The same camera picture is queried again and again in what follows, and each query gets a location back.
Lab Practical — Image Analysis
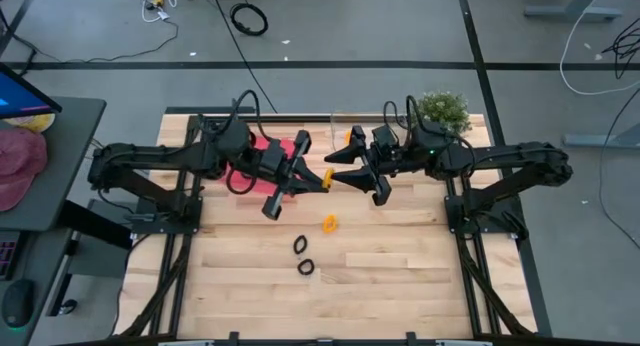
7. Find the black computer mouse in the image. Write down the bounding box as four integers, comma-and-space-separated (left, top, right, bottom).
0, 278, 37, 330

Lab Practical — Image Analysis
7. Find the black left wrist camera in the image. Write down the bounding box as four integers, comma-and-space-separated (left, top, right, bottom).
258, 138, 289, 176

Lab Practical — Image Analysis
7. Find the yellow round disc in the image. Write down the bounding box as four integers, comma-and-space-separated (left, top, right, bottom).
2, 112, 57, 134

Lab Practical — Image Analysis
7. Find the pink cap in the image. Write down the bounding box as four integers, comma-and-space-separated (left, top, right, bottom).
0, 127, 49, 213

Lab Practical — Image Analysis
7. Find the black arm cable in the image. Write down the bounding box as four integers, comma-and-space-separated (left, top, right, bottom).
197, 89, 264, 196
382, 94, 432, 133

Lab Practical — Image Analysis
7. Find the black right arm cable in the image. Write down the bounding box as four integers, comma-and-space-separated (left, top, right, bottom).
382, 94, 432, 133

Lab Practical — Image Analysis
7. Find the monitor with blue screen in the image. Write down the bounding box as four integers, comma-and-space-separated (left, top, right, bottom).
0, 60, 64, 121

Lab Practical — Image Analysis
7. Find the white yellow cable bundle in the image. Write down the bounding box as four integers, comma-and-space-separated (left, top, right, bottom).
132, 0, 197, 25

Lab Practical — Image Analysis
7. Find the pink plastic bin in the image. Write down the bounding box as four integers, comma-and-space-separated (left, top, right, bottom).
221, 134, 301, 197

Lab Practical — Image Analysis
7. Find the green potted plant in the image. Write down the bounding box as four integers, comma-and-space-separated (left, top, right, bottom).
413, 89, 473, 138

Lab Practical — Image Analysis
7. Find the grey desk foot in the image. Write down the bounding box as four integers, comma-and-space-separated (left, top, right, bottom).
523, 0, 624, 23
562, 121, 640, 149

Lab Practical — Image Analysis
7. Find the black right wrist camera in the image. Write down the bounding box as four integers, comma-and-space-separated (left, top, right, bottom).
372, 124, 400, 155

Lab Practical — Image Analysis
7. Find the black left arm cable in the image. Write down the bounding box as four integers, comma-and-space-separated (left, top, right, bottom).
197, 89, 264, 196

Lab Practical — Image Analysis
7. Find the clear plastic bin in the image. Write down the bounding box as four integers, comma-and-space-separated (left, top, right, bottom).
329, 112, 416, 167

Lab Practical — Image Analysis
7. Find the black keyboard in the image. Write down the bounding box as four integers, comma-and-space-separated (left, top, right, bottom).
0, 229, 22, 282

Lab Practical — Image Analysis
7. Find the coiled black cable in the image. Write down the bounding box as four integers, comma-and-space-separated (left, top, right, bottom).
229, 2, 270, 38

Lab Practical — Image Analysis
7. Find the grey side desk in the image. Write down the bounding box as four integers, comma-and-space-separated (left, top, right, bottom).
0, 96, 108, 233

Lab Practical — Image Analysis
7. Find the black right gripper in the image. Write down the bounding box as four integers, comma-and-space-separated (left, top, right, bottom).
323, 124, 402, 208

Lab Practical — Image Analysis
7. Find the white floor cable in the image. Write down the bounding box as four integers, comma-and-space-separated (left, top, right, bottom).
558, 9, 640, 97

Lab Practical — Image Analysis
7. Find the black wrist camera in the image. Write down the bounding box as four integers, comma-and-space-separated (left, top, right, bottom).
258, 138, 289, 176
372, 124, 400, 155

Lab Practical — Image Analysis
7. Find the black aluminium rig frame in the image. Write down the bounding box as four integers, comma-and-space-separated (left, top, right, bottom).
113, 105, 554, 346

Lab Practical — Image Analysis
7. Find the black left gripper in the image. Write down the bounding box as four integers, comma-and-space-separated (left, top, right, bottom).
247, 129, 329, 221

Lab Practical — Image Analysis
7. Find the black desk leg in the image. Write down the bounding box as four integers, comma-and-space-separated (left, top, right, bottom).
47, 198, 134, 318

